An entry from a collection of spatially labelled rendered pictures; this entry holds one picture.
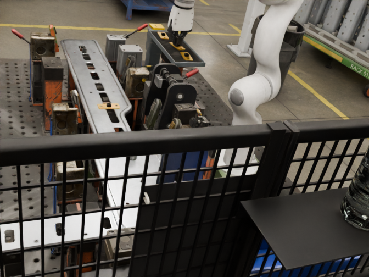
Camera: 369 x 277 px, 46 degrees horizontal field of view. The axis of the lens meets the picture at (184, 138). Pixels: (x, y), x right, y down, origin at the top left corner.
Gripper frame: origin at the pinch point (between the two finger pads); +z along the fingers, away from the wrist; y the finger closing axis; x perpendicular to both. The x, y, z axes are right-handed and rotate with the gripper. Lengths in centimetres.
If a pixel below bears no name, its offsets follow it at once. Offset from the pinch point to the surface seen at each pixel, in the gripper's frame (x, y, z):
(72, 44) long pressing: -45, 31, 18
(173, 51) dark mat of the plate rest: 5.4, 5.2, 2.6
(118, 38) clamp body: -36.0, 11.3, 12.3
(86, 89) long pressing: 1.5, 41.5, 18.5
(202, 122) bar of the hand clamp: 67, 32, -3
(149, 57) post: -23.5, -0.2, 18.0
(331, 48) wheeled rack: -170, -337, 91
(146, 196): 114, 77, -25
